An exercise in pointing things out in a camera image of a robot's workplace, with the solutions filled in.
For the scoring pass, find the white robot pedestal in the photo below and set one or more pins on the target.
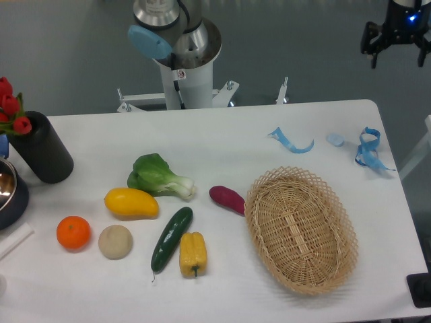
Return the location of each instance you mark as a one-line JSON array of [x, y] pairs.
[[187, 88]]

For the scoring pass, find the green bok choy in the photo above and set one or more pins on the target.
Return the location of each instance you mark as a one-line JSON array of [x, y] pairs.
[[152, 174]]

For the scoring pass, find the woven wicker basket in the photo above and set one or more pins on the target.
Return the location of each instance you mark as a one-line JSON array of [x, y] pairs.
[[301, 230]]

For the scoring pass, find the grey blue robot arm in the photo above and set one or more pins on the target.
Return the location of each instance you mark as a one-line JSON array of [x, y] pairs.
[[175, 34]]

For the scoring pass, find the orange fruit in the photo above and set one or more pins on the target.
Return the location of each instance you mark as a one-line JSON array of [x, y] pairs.
[[73, 232]]

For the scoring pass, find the purple sweet potato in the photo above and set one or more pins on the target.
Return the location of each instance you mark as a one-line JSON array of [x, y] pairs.
[[227, 198]]

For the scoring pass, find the yellow bell pepper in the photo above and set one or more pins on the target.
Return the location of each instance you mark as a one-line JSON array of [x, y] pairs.
[[193, 254]]

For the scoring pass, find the white flat strip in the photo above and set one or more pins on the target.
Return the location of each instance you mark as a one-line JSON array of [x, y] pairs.
[[15, 238]]

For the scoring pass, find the red tulip flowers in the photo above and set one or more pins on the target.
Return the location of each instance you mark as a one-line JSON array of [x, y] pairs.
[[13, 118]]

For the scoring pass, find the beige round bun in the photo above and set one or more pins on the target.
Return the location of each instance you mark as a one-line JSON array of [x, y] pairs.
[[115, 242]]

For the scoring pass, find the black cylindrical vase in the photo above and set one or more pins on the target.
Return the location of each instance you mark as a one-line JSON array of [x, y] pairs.
[[43, 150]]

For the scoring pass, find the curved blue tape strip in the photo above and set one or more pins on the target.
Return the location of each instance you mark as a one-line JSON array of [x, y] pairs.
[[279, 136]]

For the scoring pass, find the yellow mango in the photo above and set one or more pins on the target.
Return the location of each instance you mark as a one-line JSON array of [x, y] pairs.
[[130, 202]]

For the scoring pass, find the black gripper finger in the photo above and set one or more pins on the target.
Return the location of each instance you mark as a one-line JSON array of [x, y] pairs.
[[375, 39], [423, 44]]

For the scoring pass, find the dark metal bowl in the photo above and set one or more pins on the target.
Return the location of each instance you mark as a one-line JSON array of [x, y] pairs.
[[14, 194]]

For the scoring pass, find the black device at edge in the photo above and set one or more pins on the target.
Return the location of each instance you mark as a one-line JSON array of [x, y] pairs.
[[419, 288]]

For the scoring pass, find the tangled blue tape strip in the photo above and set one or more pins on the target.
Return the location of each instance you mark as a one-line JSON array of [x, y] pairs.
[[367, 154]]

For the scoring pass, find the white metal base frame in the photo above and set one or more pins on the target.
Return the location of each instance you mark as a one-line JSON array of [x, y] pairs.
[[223, 97]]

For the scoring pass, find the green cucumber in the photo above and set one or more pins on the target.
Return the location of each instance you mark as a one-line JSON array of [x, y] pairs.
[[170, 238]]

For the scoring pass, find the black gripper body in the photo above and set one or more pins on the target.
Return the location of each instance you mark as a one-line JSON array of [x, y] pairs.
[[406, 22]]

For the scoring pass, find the small pale blue cap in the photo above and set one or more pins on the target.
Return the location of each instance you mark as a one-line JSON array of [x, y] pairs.
[[335, 139]]

